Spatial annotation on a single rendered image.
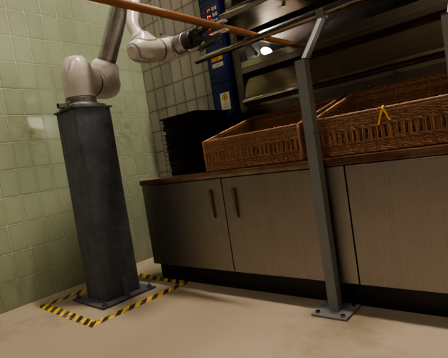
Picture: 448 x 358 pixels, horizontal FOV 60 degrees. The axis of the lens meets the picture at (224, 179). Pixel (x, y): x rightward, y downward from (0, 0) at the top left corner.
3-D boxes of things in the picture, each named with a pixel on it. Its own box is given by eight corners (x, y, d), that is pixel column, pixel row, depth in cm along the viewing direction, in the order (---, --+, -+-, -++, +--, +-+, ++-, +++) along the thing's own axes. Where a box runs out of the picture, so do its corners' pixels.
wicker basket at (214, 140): (261, 162, 230) (254, 115, 228) (353, 150, 193) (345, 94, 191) (204, 172, 194) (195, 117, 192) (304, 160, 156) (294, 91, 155)
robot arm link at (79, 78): (57, 100, 199) (50, 57, 198) (81, 103, 216) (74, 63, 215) (83, 94, 194) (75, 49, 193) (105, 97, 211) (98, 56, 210)
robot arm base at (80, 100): (50, 113, 201) (48, 102, 201) (89, 112, 217) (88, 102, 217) (66, 106, 189) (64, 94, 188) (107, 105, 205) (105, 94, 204)
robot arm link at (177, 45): (187, 55, 189) (195, 52, 185) (173, 53, 182) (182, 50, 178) (183, 37, 188) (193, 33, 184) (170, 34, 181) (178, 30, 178)
